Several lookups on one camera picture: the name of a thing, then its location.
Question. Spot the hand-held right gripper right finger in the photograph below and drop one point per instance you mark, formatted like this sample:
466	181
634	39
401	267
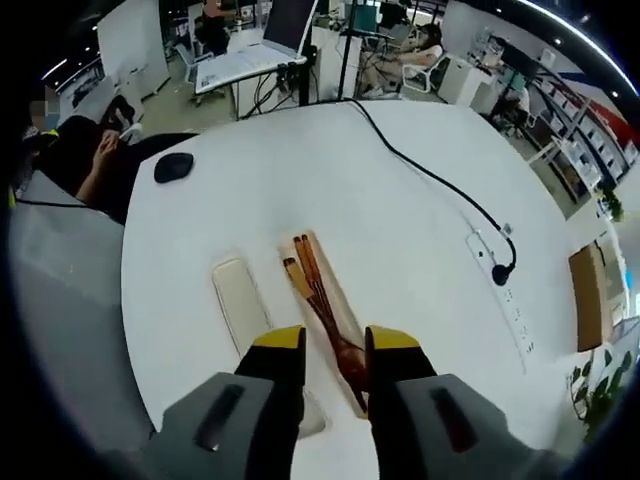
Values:
400	365

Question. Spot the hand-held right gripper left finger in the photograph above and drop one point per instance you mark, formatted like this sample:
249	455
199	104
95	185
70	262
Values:
272	380

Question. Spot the beige cutlery case lid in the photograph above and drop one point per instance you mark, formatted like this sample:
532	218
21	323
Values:
240	295

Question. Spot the beige cutlery case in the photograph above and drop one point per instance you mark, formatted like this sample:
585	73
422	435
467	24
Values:
337	285

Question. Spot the wooden spoon utensil beige grip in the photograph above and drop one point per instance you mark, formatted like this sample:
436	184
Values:
298	280

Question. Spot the brown wooden chopstick utensil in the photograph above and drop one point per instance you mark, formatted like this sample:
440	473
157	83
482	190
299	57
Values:
311	260
301	262

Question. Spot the white table power strip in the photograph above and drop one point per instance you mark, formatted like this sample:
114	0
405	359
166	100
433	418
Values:
505	305

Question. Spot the cardboard box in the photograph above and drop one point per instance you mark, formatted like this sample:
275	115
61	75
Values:
590	300

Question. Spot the potted green plant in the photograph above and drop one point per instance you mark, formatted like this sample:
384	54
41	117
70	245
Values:
605	390

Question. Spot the grey mesh office chair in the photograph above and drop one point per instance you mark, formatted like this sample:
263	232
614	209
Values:
65	300

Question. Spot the black computer mouse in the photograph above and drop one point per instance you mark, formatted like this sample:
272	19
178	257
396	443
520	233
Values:
173	167

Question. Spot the small green plant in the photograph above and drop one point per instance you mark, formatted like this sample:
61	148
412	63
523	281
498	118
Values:
611	202

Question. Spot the shelf with white bins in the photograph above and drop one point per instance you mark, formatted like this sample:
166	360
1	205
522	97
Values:
580	135

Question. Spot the white side desk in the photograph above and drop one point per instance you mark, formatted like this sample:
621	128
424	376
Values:
235	72

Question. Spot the white laptop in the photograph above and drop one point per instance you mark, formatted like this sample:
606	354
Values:
287	25

